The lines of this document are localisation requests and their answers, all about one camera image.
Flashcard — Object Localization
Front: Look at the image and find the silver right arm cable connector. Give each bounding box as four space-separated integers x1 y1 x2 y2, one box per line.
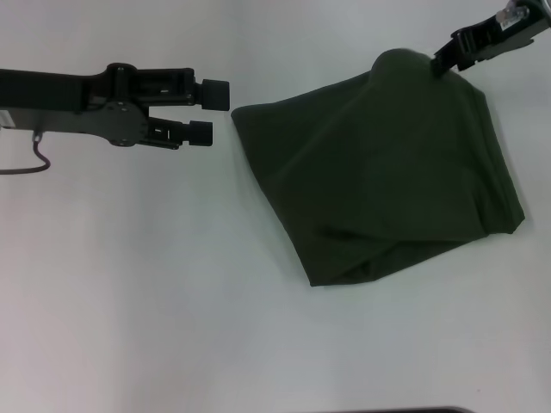
494 0 529 25

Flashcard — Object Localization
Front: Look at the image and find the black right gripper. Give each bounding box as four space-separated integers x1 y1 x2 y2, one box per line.
429 0 551 80

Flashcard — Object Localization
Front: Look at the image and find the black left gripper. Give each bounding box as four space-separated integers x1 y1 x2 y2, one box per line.
0 62 231 152

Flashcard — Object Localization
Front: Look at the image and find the grey left arm cable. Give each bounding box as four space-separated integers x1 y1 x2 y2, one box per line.
0 133 52 176

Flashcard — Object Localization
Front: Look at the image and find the dark green FREE! t-shirt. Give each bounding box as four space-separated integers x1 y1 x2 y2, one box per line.
231 47 527 288

